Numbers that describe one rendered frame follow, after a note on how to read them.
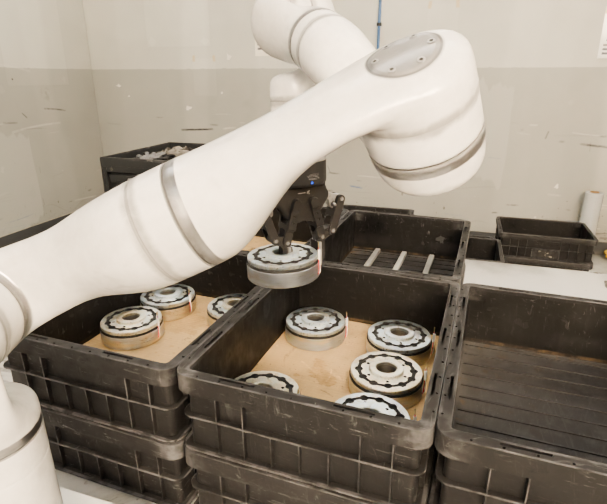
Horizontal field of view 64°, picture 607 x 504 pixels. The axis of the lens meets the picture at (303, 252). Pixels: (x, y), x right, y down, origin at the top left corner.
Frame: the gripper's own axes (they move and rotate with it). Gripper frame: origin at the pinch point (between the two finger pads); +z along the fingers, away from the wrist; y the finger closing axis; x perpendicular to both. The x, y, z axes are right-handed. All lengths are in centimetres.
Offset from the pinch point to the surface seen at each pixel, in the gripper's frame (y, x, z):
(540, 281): 89, 24, 33
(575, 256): 167, 65, 53
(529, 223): 175, 96, 47
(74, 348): -31.8, 1.7, 6.8
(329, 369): 2.1, -3.9, 17.8
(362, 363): 4.7, -9.0, 14.8
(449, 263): 51, 22, 19
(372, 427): -6.3, -27.0, 8.9
